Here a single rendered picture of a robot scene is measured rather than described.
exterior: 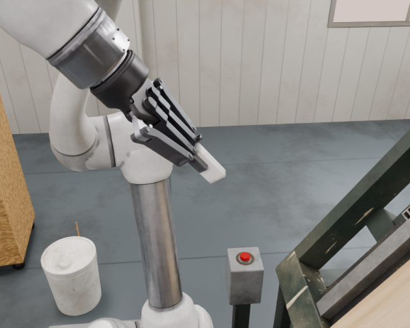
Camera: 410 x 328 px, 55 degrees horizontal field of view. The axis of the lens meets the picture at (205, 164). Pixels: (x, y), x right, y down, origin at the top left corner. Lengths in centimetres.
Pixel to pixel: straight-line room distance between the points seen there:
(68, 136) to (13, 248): 201
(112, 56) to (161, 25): 362
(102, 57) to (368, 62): 433
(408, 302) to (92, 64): 102
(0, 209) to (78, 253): 54
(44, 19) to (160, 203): 65
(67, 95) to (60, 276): 168
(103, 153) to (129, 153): 6
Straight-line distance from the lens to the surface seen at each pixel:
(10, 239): 275
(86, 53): 47
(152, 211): 102
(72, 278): 234
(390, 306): 126
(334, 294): 137
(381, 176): 140
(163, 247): 107
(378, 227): 144
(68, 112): 77
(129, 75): 49
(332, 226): 147
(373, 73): 478
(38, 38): 48
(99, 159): 95
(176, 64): 419
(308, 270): 154
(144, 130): 49
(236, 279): 146
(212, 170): 60
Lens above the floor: 197
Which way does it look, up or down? 32 degrees down
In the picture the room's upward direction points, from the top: straight up
